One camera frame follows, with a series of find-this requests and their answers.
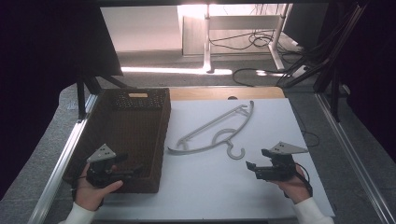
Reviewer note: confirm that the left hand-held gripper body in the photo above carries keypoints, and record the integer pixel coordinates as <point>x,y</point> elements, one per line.
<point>100,152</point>

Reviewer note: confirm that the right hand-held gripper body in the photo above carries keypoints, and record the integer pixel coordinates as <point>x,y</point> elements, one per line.
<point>277,171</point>

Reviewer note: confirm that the person's right hand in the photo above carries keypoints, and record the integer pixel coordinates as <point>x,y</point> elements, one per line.
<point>294,189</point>

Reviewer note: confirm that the person's left hand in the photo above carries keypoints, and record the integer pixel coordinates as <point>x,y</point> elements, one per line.
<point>88,196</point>

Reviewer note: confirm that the brown wicker basket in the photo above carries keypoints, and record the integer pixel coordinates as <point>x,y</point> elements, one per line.
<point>130,124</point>

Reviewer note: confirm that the grey plastic clothes hanger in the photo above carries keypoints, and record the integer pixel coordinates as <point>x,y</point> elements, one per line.
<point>218,143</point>

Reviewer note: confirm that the white table sheet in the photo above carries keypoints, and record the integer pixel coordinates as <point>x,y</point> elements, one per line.
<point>211,186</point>

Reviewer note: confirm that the black metal stand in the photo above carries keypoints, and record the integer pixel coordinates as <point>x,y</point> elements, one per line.
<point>82,93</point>
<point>334,77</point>

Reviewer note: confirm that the white power strip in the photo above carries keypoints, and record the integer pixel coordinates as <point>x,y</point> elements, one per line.
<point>299,71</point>

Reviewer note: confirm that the black curtain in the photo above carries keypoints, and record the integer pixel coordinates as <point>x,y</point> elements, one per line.
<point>46,62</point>

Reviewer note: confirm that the aluminium rail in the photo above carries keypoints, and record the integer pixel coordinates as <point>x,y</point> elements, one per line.
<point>62,161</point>
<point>351,155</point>

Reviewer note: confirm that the white metal desk frame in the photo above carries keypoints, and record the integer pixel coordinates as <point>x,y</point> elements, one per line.
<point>207,40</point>

